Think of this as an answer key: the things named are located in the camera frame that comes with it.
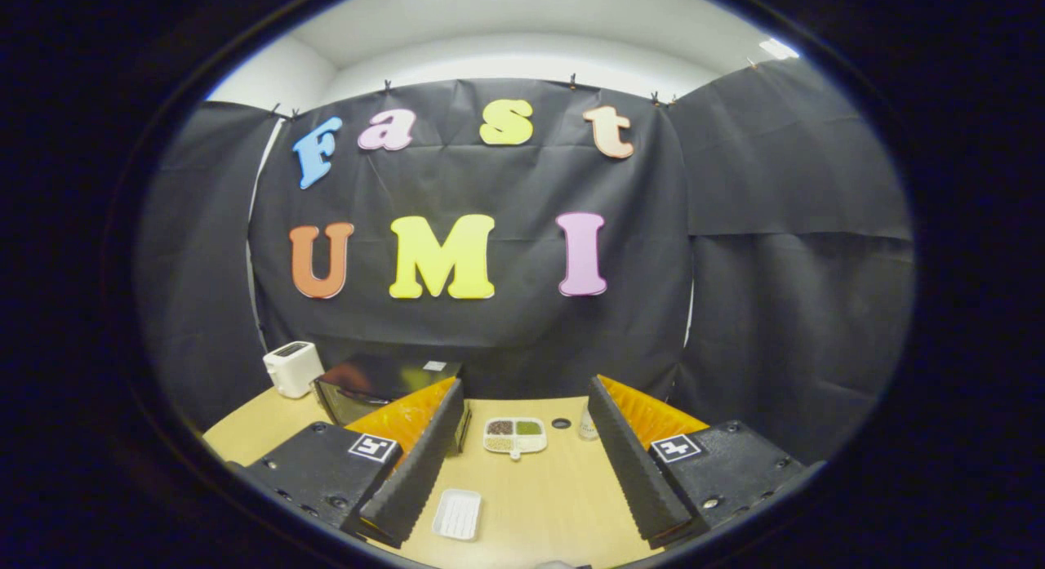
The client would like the black toaster oven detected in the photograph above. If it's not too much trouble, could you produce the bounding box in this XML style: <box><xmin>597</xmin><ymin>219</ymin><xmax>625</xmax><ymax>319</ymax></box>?
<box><xmin>313</xmin><ymin>355</ymin><xmax>473</xmax><ymax>456</ymax></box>

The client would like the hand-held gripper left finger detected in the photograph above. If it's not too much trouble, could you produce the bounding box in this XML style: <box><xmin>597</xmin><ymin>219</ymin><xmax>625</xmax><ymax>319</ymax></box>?
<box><xmin>229</xmin><ymin>376</ymin><xmax>466</xmax><ymax>548</ymax></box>

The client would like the white toaster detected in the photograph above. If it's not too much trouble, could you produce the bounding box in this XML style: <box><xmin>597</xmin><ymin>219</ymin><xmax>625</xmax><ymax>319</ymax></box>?
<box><xmin>263</xmin><ymin>341</ymin><xmax>326</xmax><ymax>399</ymax></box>

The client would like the white rectangular tray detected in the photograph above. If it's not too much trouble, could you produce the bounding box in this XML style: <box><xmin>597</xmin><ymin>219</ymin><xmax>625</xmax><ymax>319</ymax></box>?
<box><xmin>431</xmin><ymin>488</ymin><xmax>482</xmax><ymax>542</ymax></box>

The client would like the white divided dish of grains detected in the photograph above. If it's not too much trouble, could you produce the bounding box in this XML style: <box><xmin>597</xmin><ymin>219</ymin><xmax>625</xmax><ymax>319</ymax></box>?
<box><xmin>482</xmin><ymin>416</ymin><xmax>549</xmax><ymax>460</ymax></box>

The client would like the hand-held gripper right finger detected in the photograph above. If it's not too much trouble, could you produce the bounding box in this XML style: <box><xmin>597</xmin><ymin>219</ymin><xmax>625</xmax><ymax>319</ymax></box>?
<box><xmin>588</xmin><ymin>375</ymin><xmax>825</xmax><ymax>549</ymax></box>

